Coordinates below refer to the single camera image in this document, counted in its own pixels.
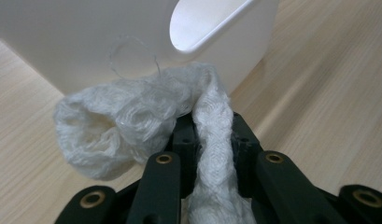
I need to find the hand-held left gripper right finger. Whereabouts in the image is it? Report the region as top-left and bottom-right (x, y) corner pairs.
(230, 111), (265, 200)

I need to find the white plastic storage bin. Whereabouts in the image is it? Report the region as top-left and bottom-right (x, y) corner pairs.
(0, 0), (280, 96)

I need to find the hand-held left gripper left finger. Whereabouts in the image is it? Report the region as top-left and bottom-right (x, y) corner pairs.
(171, 111), (201, 200)

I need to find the white woven cloth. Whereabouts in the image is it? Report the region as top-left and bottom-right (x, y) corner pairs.
(52, 35), (258, 224)

